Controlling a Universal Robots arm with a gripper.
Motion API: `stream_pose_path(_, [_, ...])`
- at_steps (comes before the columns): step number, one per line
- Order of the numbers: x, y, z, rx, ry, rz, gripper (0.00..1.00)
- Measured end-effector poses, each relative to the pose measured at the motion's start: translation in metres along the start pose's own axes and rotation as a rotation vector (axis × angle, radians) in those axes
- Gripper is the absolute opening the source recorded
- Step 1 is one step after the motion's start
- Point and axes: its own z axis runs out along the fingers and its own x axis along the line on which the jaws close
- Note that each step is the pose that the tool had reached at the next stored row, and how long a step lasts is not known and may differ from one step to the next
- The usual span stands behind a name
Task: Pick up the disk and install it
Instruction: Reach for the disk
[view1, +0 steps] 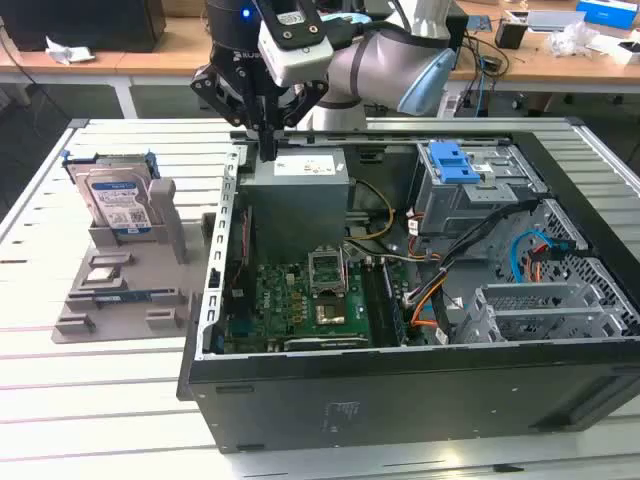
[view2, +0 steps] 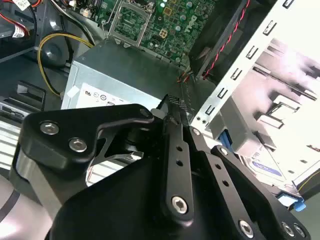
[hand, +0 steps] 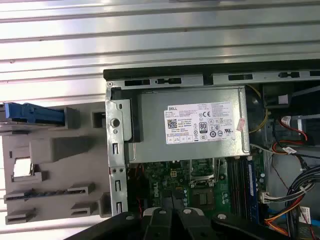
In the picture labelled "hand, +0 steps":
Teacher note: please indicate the grey plastic parts rack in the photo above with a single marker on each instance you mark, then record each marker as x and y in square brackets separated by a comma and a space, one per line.
[62, 162]

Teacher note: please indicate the dark RAM stick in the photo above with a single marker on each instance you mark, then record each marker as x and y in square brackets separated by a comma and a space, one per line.
[251, 187]
[37, 194]

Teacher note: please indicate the metal socket cover frame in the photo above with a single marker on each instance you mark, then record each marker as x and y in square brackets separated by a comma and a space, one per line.
[202, 183]

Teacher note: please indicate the black RAM slot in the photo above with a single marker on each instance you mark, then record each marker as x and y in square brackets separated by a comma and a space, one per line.
[240, 187]
[232, 187]

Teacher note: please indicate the silver CPU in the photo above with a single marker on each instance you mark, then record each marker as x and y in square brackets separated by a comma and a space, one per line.
[22, 167]

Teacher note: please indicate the green motherboard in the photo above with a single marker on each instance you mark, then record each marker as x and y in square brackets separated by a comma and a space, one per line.
[225, 195]

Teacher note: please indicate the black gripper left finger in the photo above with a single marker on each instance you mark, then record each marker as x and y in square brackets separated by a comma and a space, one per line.
[155, 225]

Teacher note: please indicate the silver power supply unit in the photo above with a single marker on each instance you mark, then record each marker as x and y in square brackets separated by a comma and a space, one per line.
[150, 125]

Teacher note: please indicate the black open PC case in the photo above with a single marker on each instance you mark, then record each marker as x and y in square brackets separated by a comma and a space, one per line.
[117, 150]

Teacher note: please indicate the hard disk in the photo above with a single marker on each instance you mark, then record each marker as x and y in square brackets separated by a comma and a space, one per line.
[37, 113]

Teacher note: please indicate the CPU socket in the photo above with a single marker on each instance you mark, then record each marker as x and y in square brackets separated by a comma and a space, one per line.
[202, 197]

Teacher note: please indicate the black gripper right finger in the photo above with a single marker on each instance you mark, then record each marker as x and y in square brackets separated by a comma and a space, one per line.
[192, 225]

